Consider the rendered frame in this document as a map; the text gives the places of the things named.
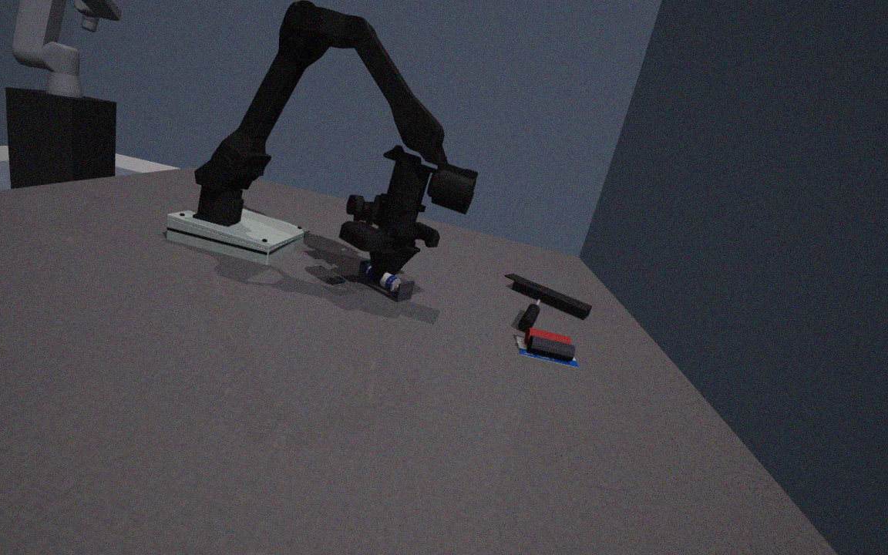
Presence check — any blue and white battery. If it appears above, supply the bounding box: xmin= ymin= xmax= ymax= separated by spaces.
xmin=364 ymin=265 xmax=401 ymax=290

